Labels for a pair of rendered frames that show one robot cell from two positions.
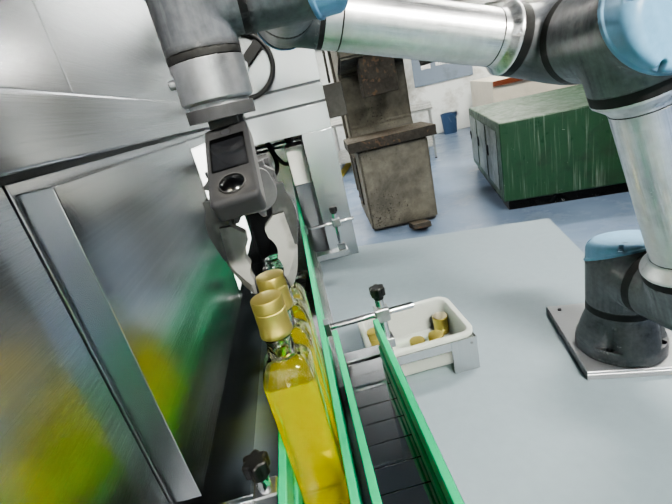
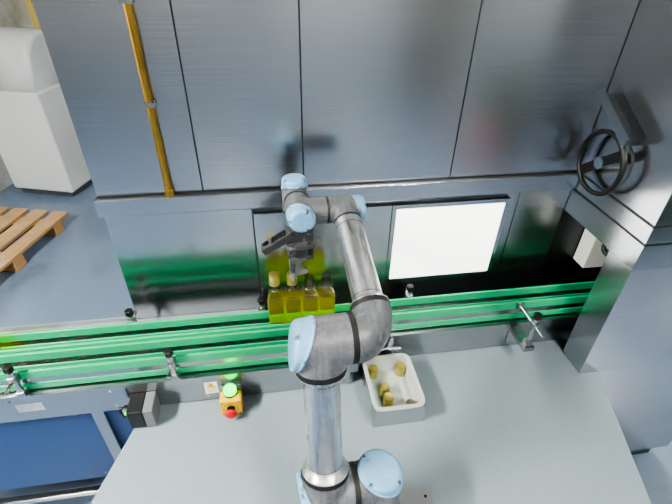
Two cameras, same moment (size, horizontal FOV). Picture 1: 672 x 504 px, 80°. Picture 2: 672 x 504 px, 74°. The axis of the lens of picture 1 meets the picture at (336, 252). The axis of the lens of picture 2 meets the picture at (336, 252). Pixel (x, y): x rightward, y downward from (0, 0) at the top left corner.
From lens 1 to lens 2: 138 cm
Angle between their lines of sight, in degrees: 73
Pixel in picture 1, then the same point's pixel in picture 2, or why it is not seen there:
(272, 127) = (596, 223)
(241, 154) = (275, 240)
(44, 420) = (233, 247)
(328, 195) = (592, 311)
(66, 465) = (233, 256)
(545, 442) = not seen: hidden behind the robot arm
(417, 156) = not seen: outside the picture
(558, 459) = (300, 439)
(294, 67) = (643, 196)
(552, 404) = not seen: hidden behind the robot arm
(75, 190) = (262, 216)
